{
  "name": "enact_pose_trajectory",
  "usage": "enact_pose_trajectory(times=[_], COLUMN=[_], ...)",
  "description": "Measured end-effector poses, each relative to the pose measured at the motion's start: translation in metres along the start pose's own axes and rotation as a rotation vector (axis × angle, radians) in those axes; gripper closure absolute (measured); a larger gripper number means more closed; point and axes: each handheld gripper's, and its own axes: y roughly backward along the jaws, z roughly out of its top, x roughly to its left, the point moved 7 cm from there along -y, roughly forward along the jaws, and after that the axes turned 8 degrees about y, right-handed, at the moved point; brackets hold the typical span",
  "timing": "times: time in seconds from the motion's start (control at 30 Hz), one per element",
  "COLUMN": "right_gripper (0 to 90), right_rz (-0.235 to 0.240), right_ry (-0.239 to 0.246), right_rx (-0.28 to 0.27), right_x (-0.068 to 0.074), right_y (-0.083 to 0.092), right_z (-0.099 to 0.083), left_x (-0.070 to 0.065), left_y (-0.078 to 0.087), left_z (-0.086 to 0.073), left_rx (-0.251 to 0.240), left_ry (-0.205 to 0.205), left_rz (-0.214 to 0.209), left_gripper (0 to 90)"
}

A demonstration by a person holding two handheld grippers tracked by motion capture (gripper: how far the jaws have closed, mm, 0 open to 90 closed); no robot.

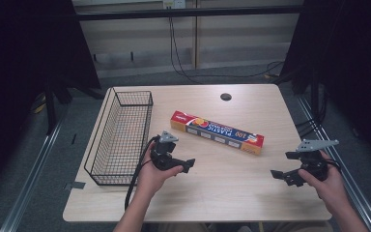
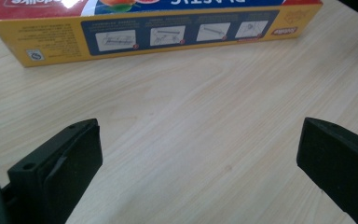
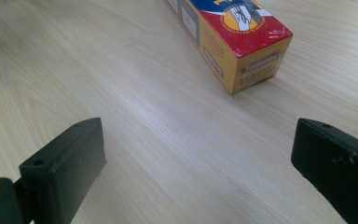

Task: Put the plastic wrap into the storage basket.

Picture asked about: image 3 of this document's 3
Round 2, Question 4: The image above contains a long yellow and red box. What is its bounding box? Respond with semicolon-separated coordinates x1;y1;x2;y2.
166;0;294;95

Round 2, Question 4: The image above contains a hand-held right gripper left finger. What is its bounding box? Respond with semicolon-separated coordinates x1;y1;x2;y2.
14;117;107;224

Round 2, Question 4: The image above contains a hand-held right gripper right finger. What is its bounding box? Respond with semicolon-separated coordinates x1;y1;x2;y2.
290;118;358;224

